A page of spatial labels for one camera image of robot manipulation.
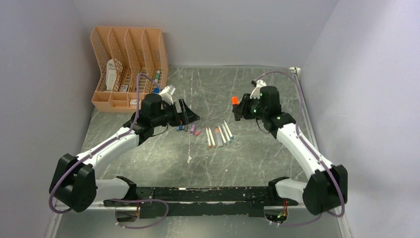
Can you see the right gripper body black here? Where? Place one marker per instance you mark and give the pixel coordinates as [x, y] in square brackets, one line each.
[253, 110]

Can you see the white pen blue cap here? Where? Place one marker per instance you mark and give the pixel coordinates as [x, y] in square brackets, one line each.
[228, 130]

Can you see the orange file organizer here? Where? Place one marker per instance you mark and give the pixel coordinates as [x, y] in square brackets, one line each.
[137, 54]

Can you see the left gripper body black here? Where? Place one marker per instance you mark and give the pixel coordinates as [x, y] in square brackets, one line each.
[169, 115]

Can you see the green white tube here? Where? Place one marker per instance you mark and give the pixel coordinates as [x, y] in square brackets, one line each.
[157, 76]

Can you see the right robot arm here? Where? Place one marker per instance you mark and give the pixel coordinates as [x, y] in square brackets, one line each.
[327, 185]

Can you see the purple highlighter cap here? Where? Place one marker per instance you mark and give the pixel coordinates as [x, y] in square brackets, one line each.
[192, 129]

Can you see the white marker orange end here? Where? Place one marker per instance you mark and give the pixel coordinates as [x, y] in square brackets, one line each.
[208, 138]

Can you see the white packet in organizer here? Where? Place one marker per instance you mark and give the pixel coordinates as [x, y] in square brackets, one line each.
[111, 75]

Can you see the black orange highlighter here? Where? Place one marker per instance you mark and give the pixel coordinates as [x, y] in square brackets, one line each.
[234, 100]

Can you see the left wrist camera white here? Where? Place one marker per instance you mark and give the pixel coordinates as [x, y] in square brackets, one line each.
[166, 94]

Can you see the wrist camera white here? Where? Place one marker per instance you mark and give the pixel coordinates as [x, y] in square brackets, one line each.
[258, 85]
[166, 94]

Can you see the white pen teal cap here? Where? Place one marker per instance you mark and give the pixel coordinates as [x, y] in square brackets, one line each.
[228, 139]

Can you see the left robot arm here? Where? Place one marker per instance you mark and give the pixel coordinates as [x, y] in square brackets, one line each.
[74, 181]

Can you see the black base frame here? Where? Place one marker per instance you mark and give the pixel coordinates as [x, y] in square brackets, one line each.
[155, 202]

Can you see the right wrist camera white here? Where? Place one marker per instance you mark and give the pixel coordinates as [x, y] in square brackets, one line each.
[258, 85]

